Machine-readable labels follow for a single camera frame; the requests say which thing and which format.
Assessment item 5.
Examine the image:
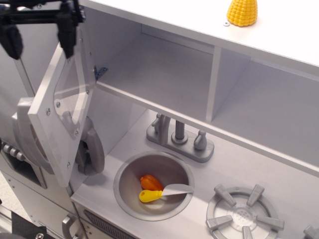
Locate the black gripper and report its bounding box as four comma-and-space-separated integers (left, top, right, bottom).
0, 0, 84, 60

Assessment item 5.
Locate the white toy microwave door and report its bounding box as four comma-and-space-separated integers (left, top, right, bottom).
15, 26, 96, 187

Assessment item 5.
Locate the grey toy faucet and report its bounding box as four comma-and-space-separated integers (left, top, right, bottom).
147, 113, 215, 163

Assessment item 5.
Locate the orange toy pepper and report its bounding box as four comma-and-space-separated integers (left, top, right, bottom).
140, 174, 164, 191

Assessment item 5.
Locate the white toy kitchen cabinet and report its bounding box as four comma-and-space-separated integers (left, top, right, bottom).
0, 0, 319, 239

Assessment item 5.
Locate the grey toy sink bowl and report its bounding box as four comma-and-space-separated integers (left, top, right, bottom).
114, 151, 194, 221

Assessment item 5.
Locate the yellow toy corn cob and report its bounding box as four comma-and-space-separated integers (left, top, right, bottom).
226, 0, 258, 27

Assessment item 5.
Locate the grey toy stove burner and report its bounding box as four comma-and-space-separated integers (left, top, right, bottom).
206, 184, 285, 239

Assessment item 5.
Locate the grey toy wall phone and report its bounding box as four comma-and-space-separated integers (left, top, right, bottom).
75, 117, 105, 176

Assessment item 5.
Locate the grey oven door handle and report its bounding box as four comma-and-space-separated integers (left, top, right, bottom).
62, 216, 79, 239

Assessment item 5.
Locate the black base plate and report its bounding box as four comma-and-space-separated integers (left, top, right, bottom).
0, 201, 52, 239

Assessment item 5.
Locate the yellow handled toy knife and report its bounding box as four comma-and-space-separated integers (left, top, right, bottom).
139, 184, 194, 203

